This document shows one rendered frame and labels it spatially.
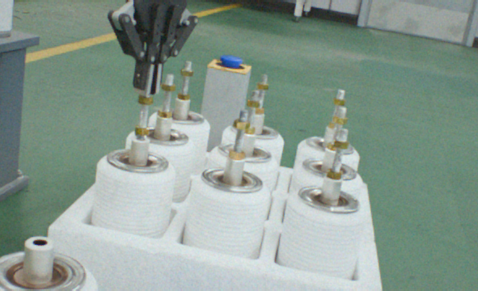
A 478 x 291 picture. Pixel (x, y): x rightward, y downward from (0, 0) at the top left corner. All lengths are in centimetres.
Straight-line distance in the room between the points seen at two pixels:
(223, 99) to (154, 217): 41
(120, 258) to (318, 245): 23
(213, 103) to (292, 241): 44
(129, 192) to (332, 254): 25
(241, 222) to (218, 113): 43
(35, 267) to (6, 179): 79
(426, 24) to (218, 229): 532
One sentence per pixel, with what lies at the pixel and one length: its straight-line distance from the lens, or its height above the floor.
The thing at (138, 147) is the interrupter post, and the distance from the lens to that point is 80.
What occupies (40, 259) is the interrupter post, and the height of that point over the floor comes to 27.
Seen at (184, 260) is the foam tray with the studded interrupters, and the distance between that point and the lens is 76.
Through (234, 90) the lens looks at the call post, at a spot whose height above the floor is 28.
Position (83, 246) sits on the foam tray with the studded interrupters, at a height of 16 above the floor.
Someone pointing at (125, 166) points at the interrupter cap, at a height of 25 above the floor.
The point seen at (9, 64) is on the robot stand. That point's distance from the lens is 124.
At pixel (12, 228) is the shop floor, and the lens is 120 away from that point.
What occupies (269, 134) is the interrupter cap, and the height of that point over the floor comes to 25.
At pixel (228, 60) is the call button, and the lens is 116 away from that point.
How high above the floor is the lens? 52
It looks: 17 degrees down
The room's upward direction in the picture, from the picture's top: 10 degrees clockwise
